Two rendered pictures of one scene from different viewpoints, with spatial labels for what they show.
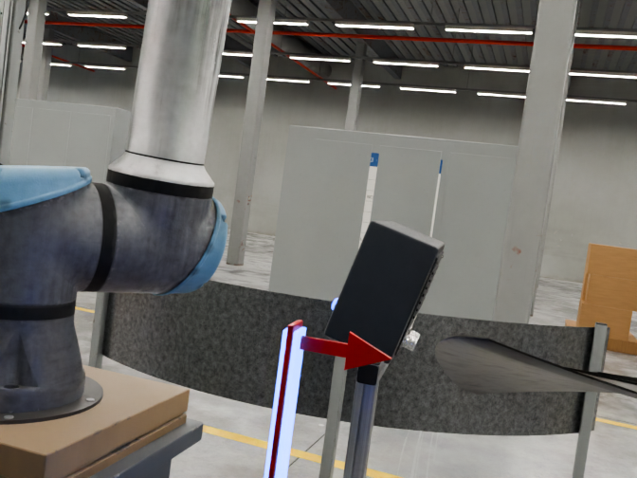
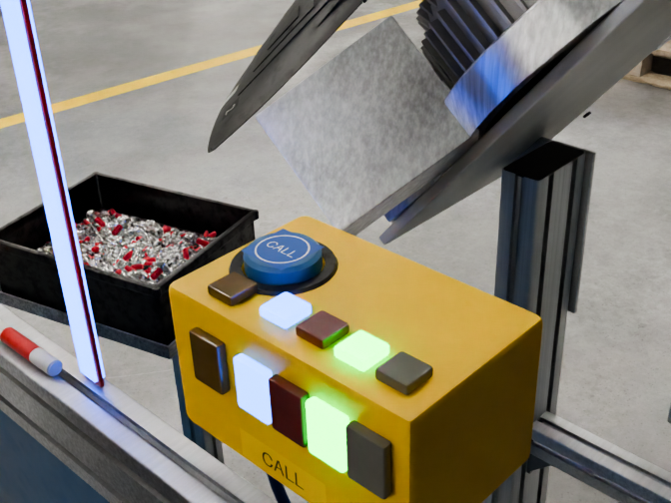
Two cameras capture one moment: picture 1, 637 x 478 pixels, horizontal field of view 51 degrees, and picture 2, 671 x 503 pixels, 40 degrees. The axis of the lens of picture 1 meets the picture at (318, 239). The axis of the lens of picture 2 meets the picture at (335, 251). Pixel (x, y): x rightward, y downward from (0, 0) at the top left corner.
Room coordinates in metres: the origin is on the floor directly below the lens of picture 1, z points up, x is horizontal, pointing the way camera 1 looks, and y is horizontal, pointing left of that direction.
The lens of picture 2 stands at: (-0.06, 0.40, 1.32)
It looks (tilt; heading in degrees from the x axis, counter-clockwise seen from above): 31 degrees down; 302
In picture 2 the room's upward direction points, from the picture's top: 2 degrees counter-clockwise
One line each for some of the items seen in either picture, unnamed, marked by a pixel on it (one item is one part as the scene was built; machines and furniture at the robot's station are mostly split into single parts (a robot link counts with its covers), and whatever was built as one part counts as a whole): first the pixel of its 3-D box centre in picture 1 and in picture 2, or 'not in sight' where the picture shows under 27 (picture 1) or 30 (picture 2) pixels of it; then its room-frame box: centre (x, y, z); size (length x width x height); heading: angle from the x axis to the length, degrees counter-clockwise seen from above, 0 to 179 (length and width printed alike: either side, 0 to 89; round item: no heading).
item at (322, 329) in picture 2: not in sight; (322, 329); (0.13, 0.12, 1.08); 0.02 x 0.02 x 0.01; 77
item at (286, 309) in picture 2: not in sight; (286, 309); (0.15, 0.11, 1.08); 0.02 x 0.02 x 0.01; 77
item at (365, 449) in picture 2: not in sight; (368, 459); (0.08, 0.15, 1.04); 0.02 x 0.01 x 0.03; 167
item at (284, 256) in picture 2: not in sight; (283, 260); (0.17, 0.07, 1.08); 0.04 x 0.04 x 0.02
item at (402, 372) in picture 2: not in sight; (403, 372); (0.08, 0.13, 1.08); 0.02 x 0.02 x 0.01; 77
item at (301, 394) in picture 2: not in sight; (290, 410); (0.13, 0.14, 1.04); 0.02 x 0.01 x 0.03; 167
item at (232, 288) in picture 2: not in sight; (233, 288); (0.18, 0.11, 1.08); 0.02 x 0.02 x 0.01; 77
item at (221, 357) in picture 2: not in sight; (209, 360); (0.19, 0.13, 1.04); 0.02 x 0.01 x 0.03; 167
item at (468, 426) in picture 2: not in sight; (349, 381); (0.13, 0.08, 1.02); 0.16 x 0.10 x 0.11; 167
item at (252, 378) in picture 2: not in sight; (255, 388); (0.15, 0.13, 1.04); 0.02 x 0.01 x 0.03; 167
